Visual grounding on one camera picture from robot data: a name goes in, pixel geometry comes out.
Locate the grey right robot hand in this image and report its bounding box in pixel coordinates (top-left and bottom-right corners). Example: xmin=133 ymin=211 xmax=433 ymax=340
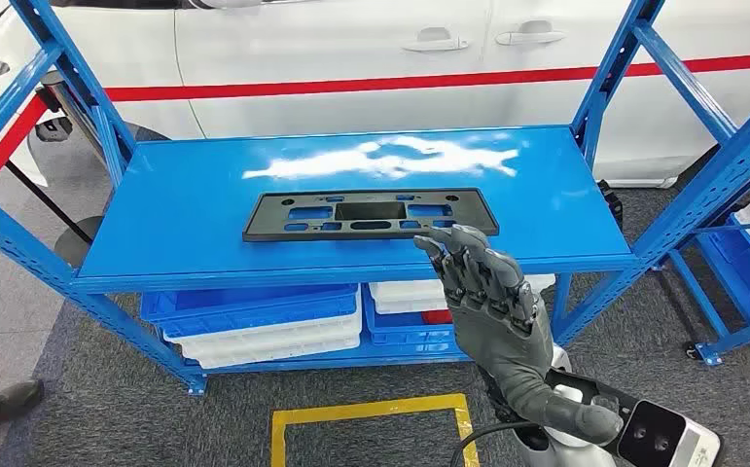
xmin=412 ymin=225 xmax=625 ymax=448

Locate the black plastic panel part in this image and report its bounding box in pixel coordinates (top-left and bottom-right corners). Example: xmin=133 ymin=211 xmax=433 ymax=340
xmin=242 ymin=188 xmax=500 ymax=243

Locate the blue metal shelf rack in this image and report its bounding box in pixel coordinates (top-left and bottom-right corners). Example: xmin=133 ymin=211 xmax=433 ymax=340
xmin=667 ymin=212 xmax=750 ymax=368
xmin=0 ymin=0 xmax=750 ymax=396

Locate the white car with red stripe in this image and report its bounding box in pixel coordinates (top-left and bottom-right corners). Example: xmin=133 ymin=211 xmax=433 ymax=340
xmin=0 ymin=0 xmax=750 ymax=190

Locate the black stanchion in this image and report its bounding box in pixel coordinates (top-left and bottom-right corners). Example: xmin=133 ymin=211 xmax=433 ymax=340
xmin=0 ymin=114 xmax=105 ymax=269

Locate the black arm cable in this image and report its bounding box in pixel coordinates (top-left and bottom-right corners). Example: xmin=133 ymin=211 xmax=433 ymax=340
xmin=449 ymin=419 xmax=544 ymax=467

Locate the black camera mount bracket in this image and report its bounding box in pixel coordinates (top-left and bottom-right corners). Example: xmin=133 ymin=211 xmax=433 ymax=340
xmin=545 ymin=368 xmax=640 ymax=427

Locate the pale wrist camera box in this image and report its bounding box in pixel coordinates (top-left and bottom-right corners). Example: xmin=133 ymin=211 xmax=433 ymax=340
xmin=616 ymin=399 xmax=724 ymax=467

